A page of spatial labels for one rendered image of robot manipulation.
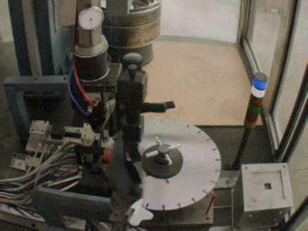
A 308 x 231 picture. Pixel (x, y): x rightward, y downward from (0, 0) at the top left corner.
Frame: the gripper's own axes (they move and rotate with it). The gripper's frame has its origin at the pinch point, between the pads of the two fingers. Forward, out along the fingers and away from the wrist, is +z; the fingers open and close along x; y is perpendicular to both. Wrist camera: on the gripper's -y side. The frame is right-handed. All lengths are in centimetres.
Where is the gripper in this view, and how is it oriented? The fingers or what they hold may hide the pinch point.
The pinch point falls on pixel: (134, 219)
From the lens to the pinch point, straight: 89.7
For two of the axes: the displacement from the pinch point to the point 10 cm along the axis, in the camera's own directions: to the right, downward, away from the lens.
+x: 2.4, -9.4, -2.3
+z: 2.9, -1.6, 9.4
